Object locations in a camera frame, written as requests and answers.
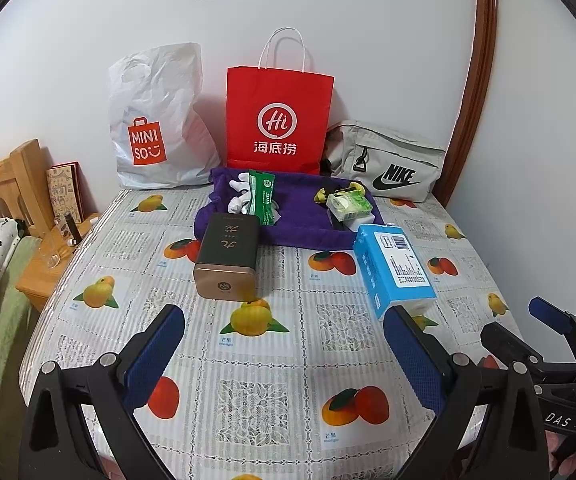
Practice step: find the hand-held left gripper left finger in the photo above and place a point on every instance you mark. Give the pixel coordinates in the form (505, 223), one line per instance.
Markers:
(155, 355)

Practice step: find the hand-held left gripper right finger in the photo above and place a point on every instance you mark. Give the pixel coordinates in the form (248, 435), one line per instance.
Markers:
(413, 360)

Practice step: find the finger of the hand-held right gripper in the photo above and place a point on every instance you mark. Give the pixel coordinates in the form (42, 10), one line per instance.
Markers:
(550, 312)
(513, 347)

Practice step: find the small green tissue pack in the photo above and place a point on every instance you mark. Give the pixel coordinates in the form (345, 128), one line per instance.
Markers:
(350, 205)

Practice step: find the white glove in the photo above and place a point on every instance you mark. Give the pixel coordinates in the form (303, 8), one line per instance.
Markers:
(238, 206)
(240, 182)

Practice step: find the yellow pouch bag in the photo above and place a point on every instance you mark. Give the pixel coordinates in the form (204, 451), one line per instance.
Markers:
(325, 194)

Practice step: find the green wet wipes packet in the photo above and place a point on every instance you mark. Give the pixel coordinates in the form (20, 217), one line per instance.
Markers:
(263, 197)

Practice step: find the person's right hand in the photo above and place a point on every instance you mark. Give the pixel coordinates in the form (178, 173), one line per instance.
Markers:
(570, 460)

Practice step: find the blue tissue pack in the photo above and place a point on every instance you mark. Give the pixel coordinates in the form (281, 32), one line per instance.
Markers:
(393, 265)

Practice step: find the dark tea box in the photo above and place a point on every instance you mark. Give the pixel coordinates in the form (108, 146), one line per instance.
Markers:
(225, 255)

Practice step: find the fruit print tablecloth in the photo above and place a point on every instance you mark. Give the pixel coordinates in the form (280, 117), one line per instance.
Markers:
(278, 360)

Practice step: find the wooden nightstand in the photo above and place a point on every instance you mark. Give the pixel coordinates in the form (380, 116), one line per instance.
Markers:
(38, 285)

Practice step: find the clear glass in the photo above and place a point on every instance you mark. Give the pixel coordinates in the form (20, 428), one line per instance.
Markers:
(52, 256)

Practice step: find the green bedsheet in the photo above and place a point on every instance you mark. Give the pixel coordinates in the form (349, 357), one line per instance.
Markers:
(10, 320)

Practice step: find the small dark bottle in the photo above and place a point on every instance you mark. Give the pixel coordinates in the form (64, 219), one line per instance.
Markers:
(71, 230)

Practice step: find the purple towel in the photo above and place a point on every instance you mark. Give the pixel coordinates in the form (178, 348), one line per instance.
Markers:
(298, 220)

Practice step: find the illustrated book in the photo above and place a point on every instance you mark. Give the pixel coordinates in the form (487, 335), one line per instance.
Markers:
(65, 190)

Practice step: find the grey waist bag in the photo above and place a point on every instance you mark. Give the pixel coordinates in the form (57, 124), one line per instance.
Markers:
(393, 160)

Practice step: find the wooden headboard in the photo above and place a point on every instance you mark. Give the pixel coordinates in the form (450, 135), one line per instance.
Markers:
(13, 180)

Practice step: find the white plastic shopping bag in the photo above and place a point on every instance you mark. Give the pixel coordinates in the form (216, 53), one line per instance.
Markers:
(158, 100)

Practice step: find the red paper bag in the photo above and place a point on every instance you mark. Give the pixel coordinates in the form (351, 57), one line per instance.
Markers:
(278, 110)

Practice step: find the brown wooden door frame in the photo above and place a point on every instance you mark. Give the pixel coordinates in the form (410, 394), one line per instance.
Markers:
(483, 60)

